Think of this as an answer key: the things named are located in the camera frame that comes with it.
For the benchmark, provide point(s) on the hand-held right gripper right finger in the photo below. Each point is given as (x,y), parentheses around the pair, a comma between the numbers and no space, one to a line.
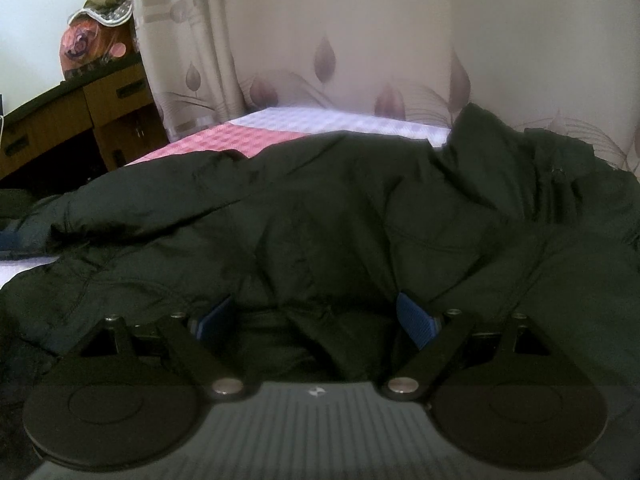
(416,324)

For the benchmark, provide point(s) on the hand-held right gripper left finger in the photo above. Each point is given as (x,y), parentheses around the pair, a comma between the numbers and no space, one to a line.
(216,324)

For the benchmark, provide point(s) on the dark green jacket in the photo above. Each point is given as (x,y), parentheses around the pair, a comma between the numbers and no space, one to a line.
(320,220)

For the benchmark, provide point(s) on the pink and white checkered bedsheet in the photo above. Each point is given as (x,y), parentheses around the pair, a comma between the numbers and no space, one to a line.
(235,135)

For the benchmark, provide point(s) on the wooden desk with drawers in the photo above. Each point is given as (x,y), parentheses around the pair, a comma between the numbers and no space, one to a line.
(65,120)

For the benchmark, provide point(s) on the leaf print curtain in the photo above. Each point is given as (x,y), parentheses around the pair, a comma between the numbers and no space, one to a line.
(350,35)

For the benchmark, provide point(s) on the orange floral bag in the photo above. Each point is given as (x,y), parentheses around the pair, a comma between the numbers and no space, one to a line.
(92,47)

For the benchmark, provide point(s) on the olive green cloth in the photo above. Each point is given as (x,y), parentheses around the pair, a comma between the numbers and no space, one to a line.
(107,0)

